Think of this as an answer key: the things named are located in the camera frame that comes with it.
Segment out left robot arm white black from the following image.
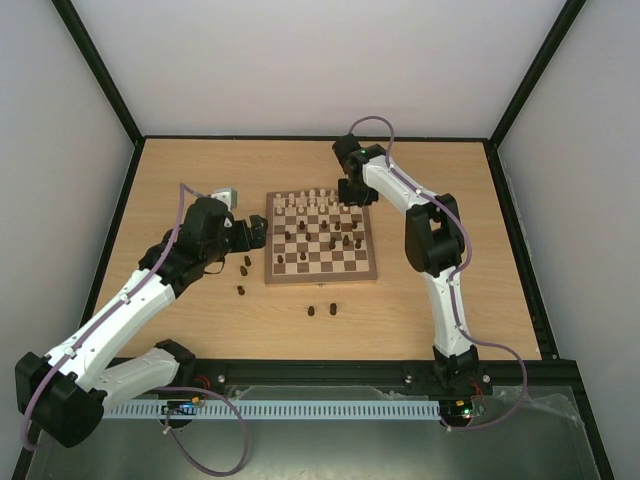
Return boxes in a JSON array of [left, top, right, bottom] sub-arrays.
[[15, 192, 268, 448]]

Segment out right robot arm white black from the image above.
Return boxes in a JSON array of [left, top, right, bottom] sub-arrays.
[[332, 133, 479, 392]]

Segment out wooden chess board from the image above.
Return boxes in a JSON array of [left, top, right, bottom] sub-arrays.
[[264, 188, 378, 286]]

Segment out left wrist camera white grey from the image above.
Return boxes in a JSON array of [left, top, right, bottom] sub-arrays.
[[209, 187, 238, 210]]

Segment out black aluminium rail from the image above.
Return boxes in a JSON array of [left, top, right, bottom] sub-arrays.
[[194, 359, 582, 389]]

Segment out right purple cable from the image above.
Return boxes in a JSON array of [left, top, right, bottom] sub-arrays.
[[348, 115, 529, 432]]

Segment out white slotted cable duct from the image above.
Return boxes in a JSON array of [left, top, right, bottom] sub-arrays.
[[105, 399, 441, 421]]

